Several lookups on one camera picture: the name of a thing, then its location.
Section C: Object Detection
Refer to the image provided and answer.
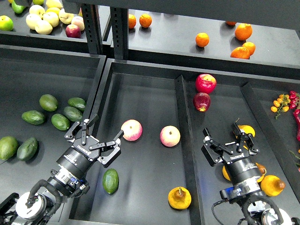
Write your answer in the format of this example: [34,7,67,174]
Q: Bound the pink apple right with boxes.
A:
[160,126,180,147]

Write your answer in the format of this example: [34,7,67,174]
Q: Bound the dark red apple lower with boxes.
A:
[193,92,211,112]

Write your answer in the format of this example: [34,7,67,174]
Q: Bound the orange on shelf left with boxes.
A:
[128,14,136,29]

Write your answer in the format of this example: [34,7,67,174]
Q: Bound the yellow pear with stem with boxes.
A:
[232,119,255,152]

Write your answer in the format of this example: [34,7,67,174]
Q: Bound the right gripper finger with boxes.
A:
[232,122,260,156]
[201,128,233,166]

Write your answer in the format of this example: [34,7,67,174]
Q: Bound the avocado centre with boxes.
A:
[51,113,70,131]

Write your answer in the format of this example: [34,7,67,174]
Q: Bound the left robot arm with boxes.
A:
[0,114,124,225]

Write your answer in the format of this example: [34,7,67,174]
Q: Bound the pale yellow pear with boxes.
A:
[43,12,59,28]
[58,8,74,25]
[26,14,42,30]
[35,20,53,35]

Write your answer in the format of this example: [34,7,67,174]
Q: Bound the light green avocado far left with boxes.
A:
[0,136,19,160]

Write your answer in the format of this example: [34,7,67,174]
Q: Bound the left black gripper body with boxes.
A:
[57,136,100,178]

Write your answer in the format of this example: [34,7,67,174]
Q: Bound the red apple upper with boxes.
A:
[195,74,217,94]

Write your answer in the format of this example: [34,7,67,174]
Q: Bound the large orange on shelf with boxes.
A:
[235,23,253,41]

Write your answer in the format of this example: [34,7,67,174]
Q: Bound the red apple on shelf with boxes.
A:
[65,24,81,38]

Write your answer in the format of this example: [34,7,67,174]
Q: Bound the orange cherry tomato bunch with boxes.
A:
[270,94,291,119]

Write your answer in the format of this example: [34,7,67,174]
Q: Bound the black shelf post left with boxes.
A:
[81,3,103,55]

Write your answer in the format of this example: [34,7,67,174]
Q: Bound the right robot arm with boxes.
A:
[201,123,300,225]

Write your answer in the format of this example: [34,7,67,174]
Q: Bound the small orange on shelf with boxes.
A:
[242,42,256,56]

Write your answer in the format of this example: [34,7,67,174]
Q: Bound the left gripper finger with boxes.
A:
[89,130,124,168]
[64,114,98,143]

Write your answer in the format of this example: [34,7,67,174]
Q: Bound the dark avocado lower left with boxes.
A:
[17,137,38,161]

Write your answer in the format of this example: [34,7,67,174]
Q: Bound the peach on shelf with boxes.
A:
[71,16,85,31]

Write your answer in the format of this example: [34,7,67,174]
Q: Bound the black shelf post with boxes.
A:
[81,3,103,55]
[110,7,129,60]

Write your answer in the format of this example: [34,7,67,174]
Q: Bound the pink apple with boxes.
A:
[160,126,180,147]
[121,119,143,141]

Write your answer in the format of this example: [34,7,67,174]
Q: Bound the orange on shelf centre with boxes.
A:
[195,32,210,47]

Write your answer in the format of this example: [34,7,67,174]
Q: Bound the black shelf post right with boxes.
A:
[110,7,129,60]

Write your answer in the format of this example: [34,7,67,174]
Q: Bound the avocado top right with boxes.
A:
[67,97,86,112]

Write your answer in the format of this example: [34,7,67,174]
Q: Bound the pink apple left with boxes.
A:
[121,119,143,141]

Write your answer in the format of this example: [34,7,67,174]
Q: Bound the pale yellow pear right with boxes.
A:
[58,8,74,25]

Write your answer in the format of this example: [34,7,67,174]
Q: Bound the avocado middle right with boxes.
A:
[63,106,83,122]

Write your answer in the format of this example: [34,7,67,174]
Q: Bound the pale yellow pear centre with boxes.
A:
[43,12,59,28]

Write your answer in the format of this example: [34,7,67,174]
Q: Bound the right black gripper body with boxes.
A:
[222,146,262,184]

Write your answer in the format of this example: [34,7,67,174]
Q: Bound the pale yellow pear left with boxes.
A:
[26,14,42,30]

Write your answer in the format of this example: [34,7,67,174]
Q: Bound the front orange on shelf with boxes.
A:
[230,46,250,59]

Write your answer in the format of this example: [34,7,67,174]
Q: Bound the avocado top left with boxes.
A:
[39,94,58,112]

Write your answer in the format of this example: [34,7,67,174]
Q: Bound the pale yellow pear front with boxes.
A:
[35,20,53,35]

